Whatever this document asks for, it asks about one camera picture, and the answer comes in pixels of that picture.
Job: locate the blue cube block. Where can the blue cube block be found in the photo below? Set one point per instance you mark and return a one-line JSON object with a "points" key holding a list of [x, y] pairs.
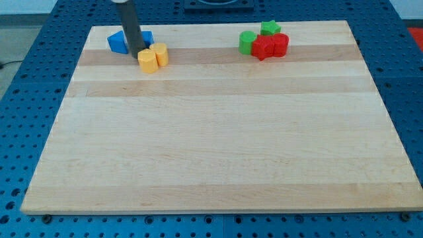
{"points": [[148, 38]]}

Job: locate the light wooden board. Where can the light wooden board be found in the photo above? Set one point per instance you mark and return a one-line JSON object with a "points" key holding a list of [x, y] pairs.
{"points": [[216, 131]]}

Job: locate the yellow pentagon block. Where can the yellow pentagon block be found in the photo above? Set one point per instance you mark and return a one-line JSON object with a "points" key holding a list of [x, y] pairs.
{"points": [[147, 61]]}

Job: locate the yellow heart block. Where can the yellow heart block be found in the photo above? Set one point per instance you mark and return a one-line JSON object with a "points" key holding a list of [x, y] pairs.
{"points": [[161, 52]]}

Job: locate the red star block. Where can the red star block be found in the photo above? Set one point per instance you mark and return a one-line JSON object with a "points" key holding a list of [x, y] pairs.
{"points": [[263, 47]]}

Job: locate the green cylinder block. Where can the green cylinder block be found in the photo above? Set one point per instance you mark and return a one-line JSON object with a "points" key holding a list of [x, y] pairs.
{"points": [[246, 39]]}

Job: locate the red rounded block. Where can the red rounded block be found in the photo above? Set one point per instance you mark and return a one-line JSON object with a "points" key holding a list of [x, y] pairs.
{"points": [[281, 42]]}

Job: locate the green star block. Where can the green star block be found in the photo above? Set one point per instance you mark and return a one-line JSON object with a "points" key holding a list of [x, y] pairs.
{"points": [[269, 28]]}

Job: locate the blue triangular block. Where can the blue triangular block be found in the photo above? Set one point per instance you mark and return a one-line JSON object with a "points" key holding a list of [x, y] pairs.
{"points": [[117, 43]]}

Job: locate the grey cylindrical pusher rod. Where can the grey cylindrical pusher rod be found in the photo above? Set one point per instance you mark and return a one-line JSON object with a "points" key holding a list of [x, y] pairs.
{"points": [[128, 16]]}

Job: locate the red object at right edge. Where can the red object at right edge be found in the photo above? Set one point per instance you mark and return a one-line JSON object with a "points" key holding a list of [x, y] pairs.
{"points": [[417, 34]]}

